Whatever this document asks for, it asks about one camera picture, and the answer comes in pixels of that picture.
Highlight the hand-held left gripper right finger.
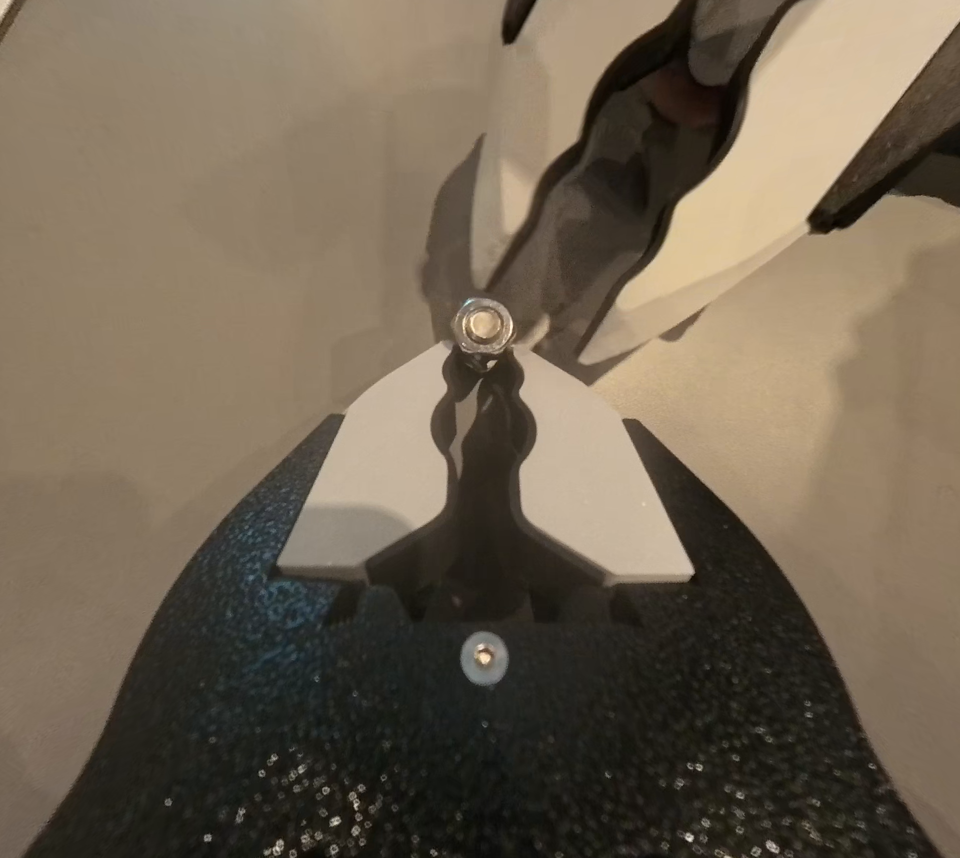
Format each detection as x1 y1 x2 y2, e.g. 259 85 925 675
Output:
486 348 693 585

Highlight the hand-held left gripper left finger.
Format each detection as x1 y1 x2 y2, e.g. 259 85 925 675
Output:
276 343 483 582

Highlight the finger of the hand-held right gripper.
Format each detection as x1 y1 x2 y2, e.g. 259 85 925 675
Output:
466 0 710 308
573 0 960 368

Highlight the silver hex bolt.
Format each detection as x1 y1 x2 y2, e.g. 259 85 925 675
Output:
448 296 520 373

